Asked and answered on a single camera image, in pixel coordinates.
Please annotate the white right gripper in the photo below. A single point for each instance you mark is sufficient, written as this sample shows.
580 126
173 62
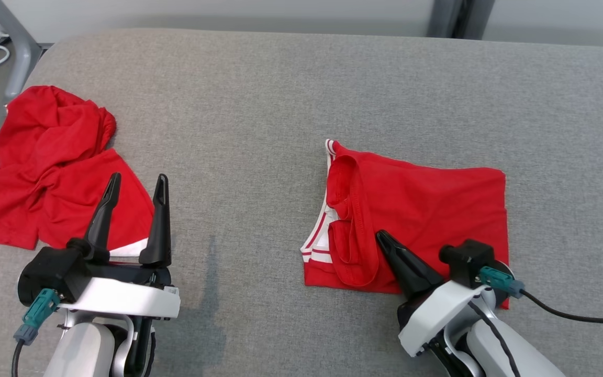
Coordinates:
432 319

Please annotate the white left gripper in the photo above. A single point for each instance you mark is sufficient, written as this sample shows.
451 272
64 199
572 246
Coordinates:
123 298

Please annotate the red polo shirt white sleeves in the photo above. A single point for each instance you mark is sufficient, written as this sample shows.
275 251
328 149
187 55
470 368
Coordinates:
437 209

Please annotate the red shirt white hem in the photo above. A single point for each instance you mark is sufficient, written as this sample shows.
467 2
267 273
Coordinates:
45 157

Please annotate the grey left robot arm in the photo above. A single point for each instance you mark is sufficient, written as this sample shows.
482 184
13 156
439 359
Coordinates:
79 348

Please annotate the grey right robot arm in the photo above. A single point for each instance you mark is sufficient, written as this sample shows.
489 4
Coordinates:
521 356

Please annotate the grey partition screen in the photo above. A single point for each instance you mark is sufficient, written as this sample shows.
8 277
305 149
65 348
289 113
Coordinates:
558 21

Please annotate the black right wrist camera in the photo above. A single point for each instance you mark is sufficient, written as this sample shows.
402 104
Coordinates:
466 262

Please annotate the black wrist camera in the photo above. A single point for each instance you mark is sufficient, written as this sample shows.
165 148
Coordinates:
50 272
466 262

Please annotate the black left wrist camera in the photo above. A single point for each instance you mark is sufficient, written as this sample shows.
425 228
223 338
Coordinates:
50 272

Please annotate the teal right camera connector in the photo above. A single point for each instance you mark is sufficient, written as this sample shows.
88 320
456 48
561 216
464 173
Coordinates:
500 281

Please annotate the teal camera connector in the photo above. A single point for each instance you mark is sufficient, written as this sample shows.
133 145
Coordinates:
37 314
500 281

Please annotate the teal left camera connector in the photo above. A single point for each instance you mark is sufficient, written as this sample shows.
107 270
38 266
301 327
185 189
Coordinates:
37 314

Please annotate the dark grey partition post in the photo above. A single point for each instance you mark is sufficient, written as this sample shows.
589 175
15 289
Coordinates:
458 18

